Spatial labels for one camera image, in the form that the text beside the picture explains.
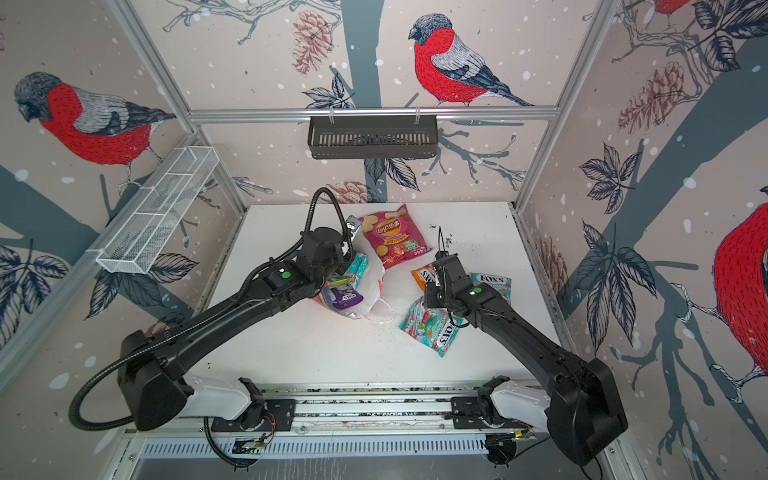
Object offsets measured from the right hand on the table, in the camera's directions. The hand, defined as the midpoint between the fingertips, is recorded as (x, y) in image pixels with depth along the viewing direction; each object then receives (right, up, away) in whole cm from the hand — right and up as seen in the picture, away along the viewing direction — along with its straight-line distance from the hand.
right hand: (428, 293), depth 84 cm
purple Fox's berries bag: (-24, -2, +2) cm, 24 cm away
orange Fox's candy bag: (+1, +3, +14) cm, 15 cm away
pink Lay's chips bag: (-9, +16, +20) cm, 27 cm away
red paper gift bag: (-17, +1, +4) cm, 17 cm away
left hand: (-23, +16, -8) cm, 29 cm away
